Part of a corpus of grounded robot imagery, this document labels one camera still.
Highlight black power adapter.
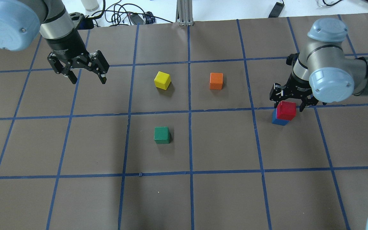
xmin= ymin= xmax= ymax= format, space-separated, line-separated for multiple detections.
xmin=268 ymin=1 xmax=285 ymax=18

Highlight blue wooden block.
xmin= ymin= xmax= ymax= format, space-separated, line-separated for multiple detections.
xmin=272 ymin=109 xmax=290 ymax=126

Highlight green wooden block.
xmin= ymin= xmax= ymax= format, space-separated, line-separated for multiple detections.
xmin=154 ymin=126 xmax=171 ymax=144

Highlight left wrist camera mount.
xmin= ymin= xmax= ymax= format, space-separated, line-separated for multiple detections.
xmin=70 ymin=12 xmax=94 ymax=30

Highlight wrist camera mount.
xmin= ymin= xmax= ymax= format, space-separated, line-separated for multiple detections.
xmin=285 ymin=52 xmax=300 ymax=67
xmin=70 ymin=12 xmax=94 ymax=30

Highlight orange wooden block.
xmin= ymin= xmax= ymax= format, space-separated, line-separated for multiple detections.
xmin=209 ymin=73 xmax=224 ymax=90

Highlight aluminium frame post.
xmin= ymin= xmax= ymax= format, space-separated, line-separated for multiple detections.
xmin=176 ymin=0 xmax=194 ymax=26

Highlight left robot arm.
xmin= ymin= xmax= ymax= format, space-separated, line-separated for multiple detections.
xmin=0 ymin=0 xmax=110 ymax=84

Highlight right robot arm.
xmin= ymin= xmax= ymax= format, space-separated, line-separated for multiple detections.
xmin=270 ymin=18 xmax=368 ymax=111

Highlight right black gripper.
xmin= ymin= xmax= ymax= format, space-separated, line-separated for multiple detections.
xmin=270 ymin=73 xmax=319 ymax=112

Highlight red wooden block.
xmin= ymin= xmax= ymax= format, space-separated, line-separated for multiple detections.
xmin=276 ymin=101 xmax=296 ymax=121

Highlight yellow wooden block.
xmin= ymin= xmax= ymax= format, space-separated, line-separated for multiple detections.
xmin=154 ymin=71 xmax=171 ymax=90

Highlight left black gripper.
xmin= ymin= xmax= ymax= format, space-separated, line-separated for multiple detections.
xmin=47 ymin=30 xmax=110 ymax=84

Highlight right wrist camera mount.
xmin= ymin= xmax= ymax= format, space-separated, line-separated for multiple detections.
xmin=285 ymin=52 xmax=300 ymax=67

